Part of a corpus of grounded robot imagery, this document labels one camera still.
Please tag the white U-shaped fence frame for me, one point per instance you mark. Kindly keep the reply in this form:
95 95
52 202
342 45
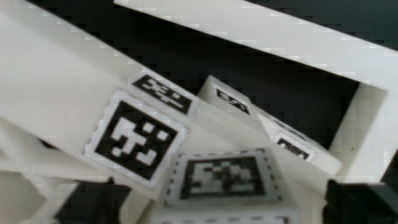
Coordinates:
308 43

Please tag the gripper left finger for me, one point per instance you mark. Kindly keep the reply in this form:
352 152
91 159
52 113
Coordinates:
93 204

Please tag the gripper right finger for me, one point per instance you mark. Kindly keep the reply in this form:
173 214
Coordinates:
361 204

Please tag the white tagged leg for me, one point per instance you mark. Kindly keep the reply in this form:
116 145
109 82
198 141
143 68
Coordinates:
226 190

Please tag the white chair back frame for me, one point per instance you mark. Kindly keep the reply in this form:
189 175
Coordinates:
100 121

